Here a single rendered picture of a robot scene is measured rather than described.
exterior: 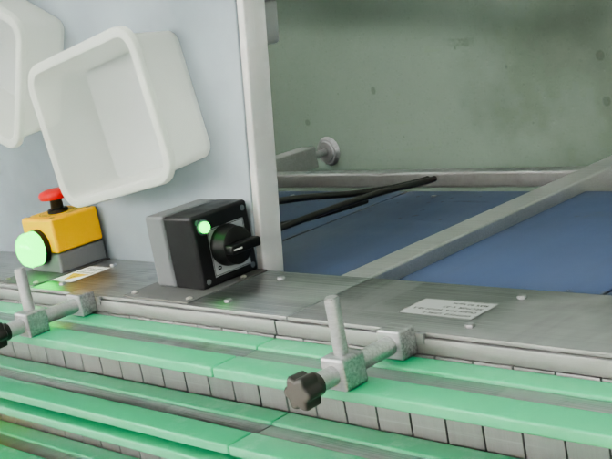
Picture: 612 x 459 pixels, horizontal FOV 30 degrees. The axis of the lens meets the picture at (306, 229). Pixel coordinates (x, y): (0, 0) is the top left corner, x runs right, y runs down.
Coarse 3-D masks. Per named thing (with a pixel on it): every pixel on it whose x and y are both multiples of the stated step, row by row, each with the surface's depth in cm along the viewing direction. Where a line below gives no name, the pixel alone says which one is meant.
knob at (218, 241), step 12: (228, 228) 120; (240, 228) 120; (216, 240) 119; (228, 240) 119; (240, 240) 119; (252, 240) 120; (216, 252) 119; (228, 252) 118; (240, 252) 120; (228, 264) 121
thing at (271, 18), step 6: (264, 0) 124; (270, 0) 126; (270, 6) 126; (276, 6) 126; (270, 12) 126; (276, 12) 126; (270, 18) 126; (276, 18) 127; (270, 24) 126; (276, 24) 127; (270, 30) 126; (276, 30) 127; (270, 36) 126; (276, 36) 127; (270, 42) 127; (276, 42) 127
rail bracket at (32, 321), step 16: (16, 272) 121; (32, 304) 122; (64, 304) 124; (80, 304) 125; (96, 304) 127; (16, 320) 121; (32, 320) 121; (48, 320) 123; (0, 336) 118; (32, 336) 121
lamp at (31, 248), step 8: (32, 232) 141; (40, 232) 141; (16, 240) 141; (24, 240) 140; (32, 240) 140; (40, 240) 140; (16, 248) 141; (24, 248) 140; (32, 248) 139; (40, 248) 140; (48, 248) 140; (24, 256) 140; (32, 256) 139; (40, 256) 140; (48, 256) 141; (24, 264) 141; (32, 264) 140; (40, 264) 141
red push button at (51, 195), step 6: (42, 192) 143; (48, 192) 142; (54, 192) 142; (60, 192) 142; (42, 198) 142; (48, 198) 142; (54, 198) 142; (60, 198) 142; (54, 204) 143; (60, 204) 143
